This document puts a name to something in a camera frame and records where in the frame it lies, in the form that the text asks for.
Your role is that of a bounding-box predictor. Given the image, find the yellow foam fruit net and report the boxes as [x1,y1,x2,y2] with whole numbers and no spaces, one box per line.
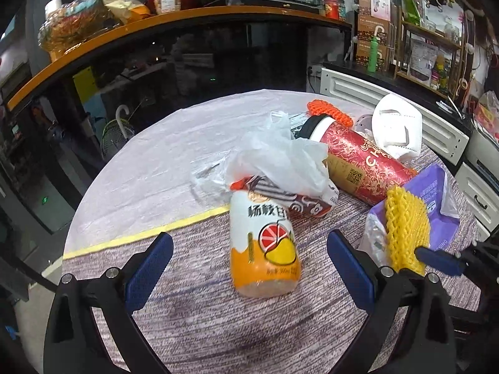
[385,186,430,275]

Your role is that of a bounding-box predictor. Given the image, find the purple plastic package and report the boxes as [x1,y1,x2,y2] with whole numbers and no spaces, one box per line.
[359,164,460,266]

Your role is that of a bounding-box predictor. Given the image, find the red cylindrical tea canister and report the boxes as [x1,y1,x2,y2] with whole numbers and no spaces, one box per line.
[298,115,417,205]

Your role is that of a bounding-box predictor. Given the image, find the white face mask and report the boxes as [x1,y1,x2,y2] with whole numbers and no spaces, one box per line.
[354,93,422,162]

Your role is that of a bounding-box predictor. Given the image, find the orange juice drink bottle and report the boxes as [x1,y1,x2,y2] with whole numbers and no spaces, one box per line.
[229,190,301,298]

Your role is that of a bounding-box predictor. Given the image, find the orange braided rope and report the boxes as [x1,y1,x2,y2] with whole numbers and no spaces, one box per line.
[306,99,355,128]

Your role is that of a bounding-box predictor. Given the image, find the white plastic bag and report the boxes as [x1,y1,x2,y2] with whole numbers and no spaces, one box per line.
[191,112,339,205]

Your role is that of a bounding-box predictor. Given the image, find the white drawer cabinet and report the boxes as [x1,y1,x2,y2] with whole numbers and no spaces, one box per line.
[455,129,498,239]

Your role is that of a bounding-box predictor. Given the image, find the white wide desk drawer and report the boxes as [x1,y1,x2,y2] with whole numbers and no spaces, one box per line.
[321,68,469,165]

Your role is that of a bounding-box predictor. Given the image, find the wooden shelf rack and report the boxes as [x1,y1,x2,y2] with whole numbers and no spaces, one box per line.
[394,10,476,101]

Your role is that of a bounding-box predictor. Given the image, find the green bottle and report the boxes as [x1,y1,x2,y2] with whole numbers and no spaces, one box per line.
[367,36,379,73]

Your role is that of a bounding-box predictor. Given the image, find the orange curved counter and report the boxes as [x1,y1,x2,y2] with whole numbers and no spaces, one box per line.
[6,5,353,112]

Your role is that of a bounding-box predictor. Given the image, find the snack bag on counter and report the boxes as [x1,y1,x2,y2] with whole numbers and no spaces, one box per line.
[101,0,151,25]

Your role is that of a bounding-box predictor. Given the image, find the red tin can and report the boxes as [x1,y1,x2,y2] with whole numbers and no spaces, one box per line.
[324,0,340,20]

